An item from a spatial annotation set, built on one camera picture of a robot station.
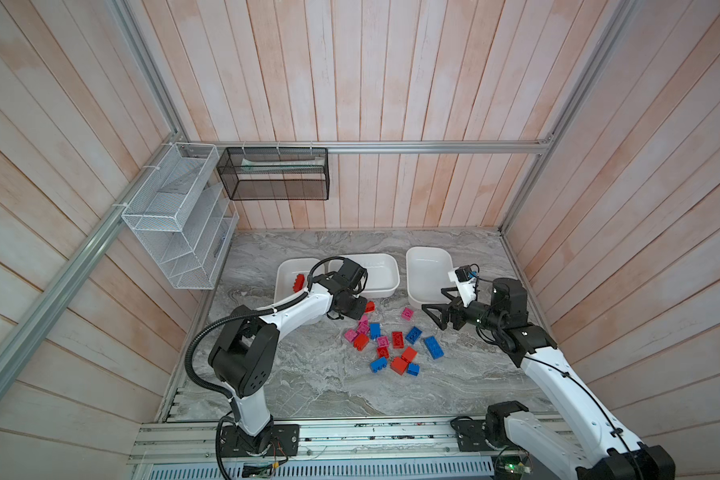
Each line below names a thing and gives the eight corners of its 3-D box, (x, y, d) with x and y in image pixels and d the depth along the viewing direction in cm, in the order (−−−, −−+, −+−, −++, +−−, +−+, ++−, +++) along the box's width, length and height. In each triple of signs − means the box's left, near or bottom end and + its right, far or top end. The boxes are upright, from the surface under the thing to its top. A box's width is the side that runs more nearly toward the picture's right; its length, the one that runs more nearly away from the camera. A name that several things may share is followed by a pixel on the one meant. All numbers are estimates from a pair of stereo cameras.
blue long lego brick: (433, 360, 89) (434, 357, 87) (423, 340, 93) (424, 337, 91) (443, 356, 89) (445, 353, 88) (433, 337, 93) (434, 334, 92)
